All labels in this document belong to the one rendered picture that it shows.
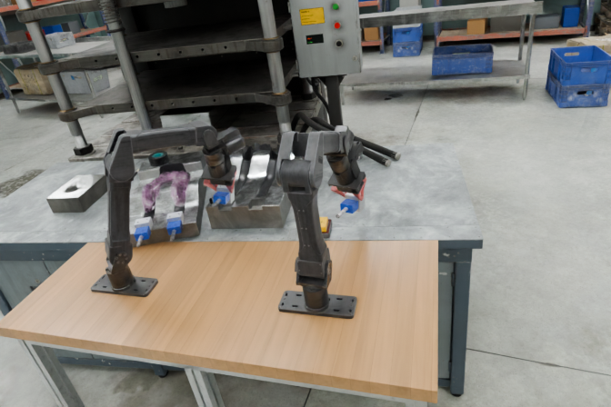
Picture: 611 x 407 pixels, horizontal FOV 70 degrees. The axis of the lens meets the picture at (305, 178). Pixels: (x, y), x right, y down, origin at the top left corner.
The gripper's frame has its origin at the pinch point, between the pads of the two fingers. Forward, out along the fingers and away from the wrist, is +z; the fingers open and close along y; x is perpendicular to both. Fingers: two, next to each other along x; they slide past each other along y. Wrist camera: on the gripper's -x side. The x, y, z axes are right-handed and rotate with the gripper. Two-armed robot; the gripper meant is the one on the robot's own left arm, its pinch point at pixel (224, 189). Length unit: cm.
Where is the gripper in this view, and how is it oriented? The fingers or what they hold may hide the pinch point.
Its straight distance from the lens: 147.7
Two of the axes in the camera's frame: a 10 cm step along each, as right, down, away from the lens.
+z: 0.6, 6.5, 7.6
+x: -1.7, 7.5, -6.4
